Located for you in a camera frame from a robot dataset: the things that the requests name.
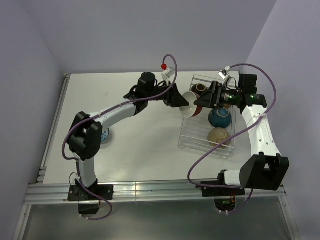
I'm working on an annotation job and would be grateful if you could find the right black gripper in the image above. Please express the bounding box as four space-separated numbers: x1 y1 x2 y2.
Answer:
194 80 242 110

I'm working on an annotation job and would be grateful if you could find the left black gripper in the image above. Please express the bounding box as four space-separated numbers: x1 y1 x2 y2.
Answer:
146 81 189 108

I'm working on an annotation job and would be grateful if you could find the small tan patterned bowl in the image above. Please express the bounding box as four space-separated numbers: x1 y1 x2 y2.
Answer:
191 83 208 100

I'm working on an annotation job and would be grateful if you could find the white plain bowl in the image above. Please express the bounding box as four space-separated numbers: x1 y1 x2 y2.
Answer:
179 91 203 119

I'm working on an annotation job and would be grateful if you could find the large tan pink-outside bowl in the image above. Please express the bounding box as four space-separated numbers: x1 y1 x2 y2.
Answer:
223 104 232 109

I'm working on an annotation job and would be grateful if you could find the tan blue-outside bowl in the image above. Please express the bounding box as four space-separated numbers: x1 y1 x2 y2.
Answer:
208 107 232 129

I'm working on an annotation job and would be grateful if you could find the black glossy bowl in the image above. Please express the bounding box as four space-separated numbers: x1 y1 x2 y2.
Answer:
207 127 230 147

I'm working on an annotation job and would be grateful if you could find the blue white floral bowl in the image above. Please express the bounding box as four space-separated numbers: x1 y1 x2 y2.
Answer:
100 128 110 144

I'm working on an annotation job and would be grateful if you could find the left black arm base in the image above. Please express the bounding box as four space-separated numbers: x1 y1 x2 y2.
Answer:
67 179 114 216

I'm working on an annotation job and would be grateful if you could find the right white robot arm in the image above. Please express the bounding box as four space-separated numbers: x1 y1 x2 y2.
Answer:
192 74 290 195

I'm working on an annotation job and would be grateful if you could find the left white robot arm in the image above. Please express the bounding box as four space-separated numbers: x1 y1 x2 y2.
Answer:
62 72 190 200

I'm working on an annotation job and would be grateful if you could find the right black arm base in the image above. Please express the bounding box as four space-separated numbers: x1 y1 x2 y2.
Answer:
201 186 246 212

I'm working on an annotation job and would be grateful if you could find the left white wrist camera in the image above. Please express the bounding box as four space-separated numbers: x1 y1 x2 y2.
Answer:
161 63 176 85

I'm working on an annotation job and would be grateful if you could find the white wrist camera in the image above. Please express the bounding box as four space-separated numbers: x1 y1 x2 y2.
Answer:
161 63 176 85
218 66 233 87

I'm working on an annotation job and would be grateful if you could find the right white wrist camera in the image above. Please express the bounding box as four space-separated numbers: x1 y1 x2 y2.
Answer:
218 66 233 87

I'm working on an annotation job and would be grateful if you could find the white wire dish rack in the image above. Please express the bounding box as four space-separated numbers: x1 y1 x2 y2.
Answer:
177 74 237 159

